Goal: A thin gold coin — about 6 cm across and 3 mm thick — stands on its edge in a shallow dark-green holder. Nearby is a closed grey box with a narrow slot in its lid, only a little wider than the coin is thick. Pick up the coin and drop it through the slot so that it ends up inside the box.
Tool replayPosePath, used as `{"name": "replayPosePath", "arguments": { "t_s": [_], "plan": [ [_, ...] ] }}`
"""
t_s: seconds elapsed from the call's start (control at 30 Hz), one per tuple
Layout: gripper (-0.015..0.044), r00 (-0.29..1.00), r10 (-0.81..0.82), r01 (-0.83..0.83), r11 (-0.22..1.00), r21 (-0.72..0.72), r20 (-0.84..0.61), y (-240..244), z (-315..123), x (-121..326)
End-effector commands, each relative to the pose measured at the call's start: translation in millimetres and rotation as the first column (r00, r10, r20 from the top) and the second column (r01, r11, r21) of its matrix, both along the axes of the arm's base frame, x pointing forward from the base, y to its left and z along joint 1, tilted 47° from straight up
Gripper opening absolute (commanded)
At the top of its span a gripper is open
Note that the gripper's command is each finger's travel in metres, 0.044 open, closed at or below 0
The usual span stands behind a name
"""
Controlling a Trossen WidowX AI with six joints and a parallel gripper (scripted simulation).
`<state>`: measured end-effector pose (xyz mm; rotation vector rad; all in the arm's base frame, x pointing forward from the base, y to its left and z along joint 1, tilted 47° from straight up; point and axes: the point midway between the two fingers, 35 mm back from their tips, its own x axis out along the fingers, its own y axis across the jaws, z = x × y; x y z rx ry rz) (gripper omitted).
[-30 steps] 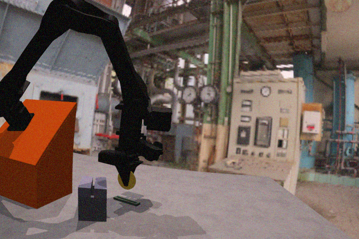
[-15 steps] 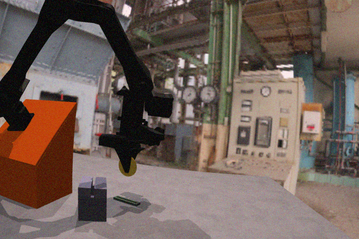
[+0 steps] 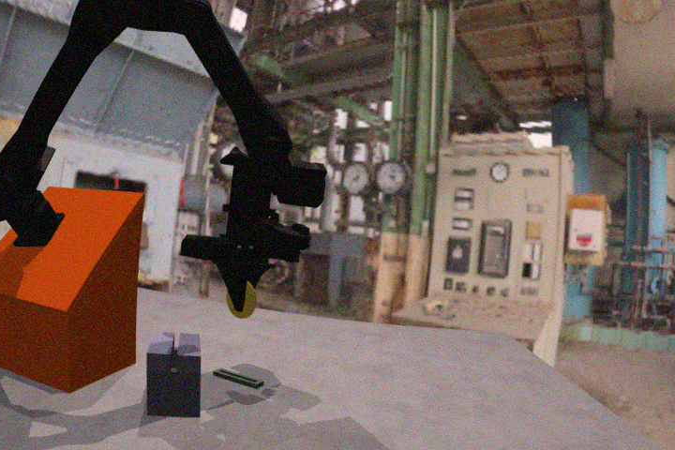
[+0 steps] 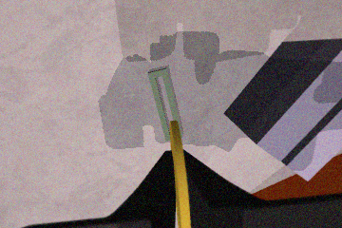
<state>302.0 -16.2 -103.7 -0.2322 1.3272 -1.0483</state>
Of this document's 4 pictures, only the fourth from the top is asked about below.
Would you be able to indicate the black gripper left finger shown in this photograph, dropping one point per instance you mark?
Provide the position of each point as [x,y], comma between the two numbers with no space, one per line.
[151,205]

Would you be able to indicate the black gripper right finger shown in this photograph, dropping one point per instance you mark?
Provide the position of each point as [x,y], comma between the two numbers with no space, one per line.
[215,202]

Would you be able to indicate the gold coin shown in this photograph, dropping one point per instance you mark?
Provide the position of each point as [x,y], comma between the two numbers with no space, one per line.
[182,199]

